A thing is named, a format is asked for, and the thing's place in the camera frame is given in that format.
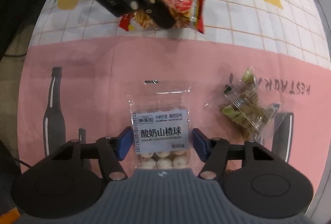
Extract lemon pattern tablecloth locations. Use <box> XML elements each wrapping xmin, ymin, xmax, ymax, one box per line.
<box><xmin>17</xmin><ymin>0</ymin><xmax>330</xmax><ymax>188</ymax></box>

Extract orange mimi fries bag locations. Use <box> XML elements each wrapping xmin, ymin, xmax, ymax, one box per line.
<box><xmin>119</xmin><ymin>0</ymin><xmax>205</xmax><ymax>34</ymax></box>

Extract clear bag green biscuits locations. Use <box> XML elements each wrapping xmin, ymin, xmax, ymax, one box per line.
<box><xmin>219</xmin><ymin>67</ymin><xmax>281</xmax><ymax>142</ymax></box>

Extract white clear snack packet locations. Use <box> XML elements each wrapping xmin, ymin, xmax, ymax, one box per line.
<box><xmin>125</xmin><ymin>80</ymin><xmax>192</xmax><ymax>170</ymax></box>

